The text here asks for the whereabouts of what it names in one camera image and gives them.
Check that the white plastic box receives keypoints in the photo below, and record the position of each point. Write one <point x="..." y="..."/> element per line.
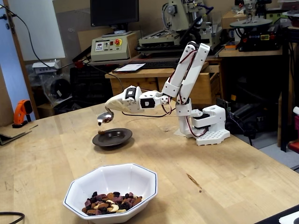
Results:
<point x="44" y="66"/>

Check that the brown cardboard box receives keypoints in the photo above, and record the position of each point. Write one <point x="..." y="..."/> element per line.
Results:
<point x="231" y="19"/>

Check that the black scroll saw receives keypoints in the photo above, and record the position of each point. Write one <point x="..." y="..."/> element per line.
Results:
<point x="257" y="39"/>

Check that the mixed nuts and dried fruit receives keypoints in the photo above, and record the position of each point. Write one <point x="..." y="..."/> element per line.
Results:
<point x="109" y="203"/>

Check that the wooden machine table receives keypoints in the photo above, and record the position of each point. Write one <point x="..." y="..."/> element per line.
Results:
<point x="245" y="53"/>

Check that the white octagonal bowl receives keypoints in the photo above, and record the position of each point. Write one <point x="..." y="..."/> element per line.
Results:
<point x="105" y="177"/>

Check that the wooden workbench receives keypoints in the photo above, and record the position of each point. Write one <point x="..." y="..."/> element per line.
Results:
<point x="144" y="81"/>

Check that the benchtop cnc mill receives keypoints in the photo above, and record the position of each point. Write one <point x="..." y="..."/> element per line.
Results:
<point x="182" y="16"/>

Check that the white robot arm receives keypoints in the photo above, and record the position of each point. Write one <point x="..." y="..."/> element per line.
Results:
<point x="191" y="70"/>

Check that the beige control box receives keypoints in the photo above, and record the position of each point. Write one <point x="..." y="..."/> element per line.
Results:
<point x="109" y="53"/>

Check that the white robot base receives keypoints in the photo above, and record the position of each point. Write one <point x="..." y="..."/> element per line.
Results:
<point x="215" y="137"/>

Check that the white paper sheet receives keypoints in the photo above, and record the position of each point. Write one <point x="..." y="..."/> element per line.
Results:
<point x="130" y="67"/>

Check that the clear plastic bag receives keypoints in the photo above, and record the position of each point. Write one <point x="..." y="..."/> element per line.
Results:
<point x="58" y="91"/>

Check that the brown cardboard sheet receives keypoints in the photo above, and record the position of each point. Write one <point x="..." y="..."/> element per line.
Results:
<point x="86" y="39"/>

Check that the white board panel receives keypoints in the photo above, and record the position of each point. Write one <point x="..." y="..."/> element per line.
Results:
<point x="42" y="28"/>

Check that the flat wooden board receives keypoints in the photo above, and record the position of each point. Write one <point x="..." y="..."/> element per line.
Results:
<point x="11" y="134"/>

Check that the metal spoon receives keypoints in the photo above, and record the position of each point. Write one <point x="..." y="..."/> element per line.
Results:
<point x="101" y="116"/>

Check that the brown round plate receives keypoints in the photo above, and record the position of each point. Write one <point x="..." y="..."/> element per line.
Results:
<point x="116" y="140"/>

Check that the black keyboard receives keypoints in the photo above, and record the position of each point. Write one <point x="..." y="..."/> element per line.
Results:
<point x="158" y="65"/>

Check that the black flat device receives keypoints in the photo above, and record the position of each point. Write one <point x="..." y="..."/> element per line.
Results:
<point x="268" y="221"/>

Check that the scooped nut mix portion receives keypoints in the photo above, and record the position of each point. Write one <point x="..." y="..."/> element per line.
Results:
<point x="108" y="120"/>

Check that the red chair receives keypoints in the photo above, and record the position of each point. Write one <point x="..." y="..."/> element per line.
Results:
<point x="294" y="145"/>

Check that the black computer monitor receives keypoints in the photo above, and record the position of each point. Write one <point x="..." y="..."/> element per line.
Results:
<point x="114" y="11"/>

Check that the cream tape strip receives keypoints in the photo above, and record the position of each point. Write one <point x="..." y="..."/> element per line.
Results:
<point x="177" y="133"/>

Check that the orange and black tool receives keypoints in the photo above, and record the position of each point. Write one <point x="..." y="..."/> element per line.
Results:
<point x="21" y="109"/>

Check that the white flat object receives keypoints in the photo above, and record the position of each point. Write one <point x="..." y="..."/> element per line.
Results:
<point x="292" y="219"/>

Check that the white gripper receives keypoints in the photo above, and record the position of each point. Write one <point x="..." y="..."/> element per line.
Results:
<point x="123" y="101"/>

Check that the green circuit board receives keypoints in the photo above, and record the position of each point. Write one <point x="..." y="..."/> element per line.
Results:
<point x="222" y="103"/>

